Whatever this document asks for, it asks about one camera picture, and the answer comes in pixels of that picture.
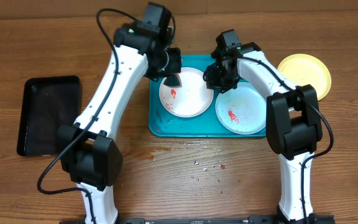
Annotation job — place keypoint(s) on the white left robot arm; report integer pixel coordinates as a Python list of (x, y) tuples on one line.
[(89, 152)]

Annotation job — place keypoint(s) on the teal plastic serving tray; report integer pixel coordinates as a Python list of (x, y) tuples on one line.
[(206, 125)]

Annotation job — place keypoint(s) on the white plate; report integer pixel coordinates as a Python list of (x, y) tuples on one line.
[(190, 99)]

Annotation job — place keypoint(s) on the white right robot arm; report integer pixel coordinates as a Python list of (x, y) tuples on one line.
[(293, 126)]

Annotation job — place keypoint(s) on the light blue plate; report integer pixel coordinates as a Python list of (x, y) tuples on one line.
[(241, 110)]

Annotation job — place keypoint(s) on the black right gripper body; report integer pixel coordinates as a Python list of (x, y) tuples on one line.
[(220, 79)]

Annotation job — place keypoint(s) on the yellow plate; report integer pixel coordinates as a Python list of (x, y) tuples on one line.
[(306, 69)]

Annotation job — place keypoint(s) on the black rectangular water tray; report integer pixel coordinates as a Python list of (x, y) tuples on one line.
[(48, 103)]

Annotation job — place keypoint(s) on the green and pink sponge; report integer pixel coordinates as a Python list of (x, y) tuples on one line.
[(173, 81)]

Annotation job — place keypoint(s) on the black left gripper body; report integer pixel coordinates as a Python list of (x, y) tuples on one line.
[(166, 63)]

